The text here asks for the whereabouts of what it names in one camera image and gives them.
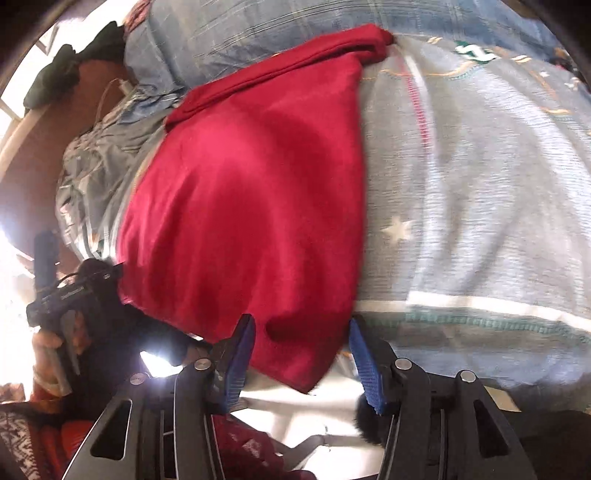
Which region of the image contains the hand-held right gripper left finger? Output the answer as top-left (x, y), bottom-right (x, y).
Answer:
top-left (62, 314), bottom-right (257, 480)

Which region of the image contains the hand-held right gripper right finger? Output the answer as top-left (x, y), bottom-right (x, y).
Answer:
top-left (348, 318), bottom-right (539, 480)

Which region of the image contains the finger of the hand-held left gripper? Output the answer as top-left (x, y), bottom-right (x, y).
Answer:
top-left (33, 231), bottom-right (60, 289)

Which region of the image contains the red hoodie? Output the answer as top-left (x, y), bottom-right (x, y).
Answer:
top-left (115, 24), bottom-right (395, 395)

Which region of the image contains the person's left hand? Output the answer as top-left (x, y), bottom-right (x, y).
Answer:
top-left (30, 314), bottom-right (90, 398)

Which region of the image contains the black fluffy object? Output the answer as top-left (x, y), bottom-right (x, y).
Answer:
top-left (353, 394), bottom-right (387, 446)

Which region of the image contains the brown headboard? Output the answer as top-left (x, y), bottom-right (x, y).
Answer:
top-left (0, 60), bottom-right (134, 259)

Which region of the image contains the person's red patterned garment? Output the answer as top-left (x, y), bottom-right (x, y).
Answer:
top-left (0, 378), bottom-right (98, 480)

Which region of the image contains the black cloth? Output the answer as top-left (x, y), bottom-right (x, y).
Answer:
top-left (25, 21), bottom-right (127, 109)

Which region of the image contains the grey star-print bedsheet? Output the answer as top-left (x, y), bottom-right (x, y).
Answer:
top-left (55, 34), bottom-right (591, 411)

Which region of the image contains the dark red patterned cloth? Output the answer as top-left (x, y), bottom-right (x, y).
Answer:
top-left (124, 0), bottom-right (155, 35)

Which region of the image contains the white charger cable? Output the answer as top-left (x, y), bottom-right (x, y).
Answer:
top-left (95, 78), bottom-right (132, 134)

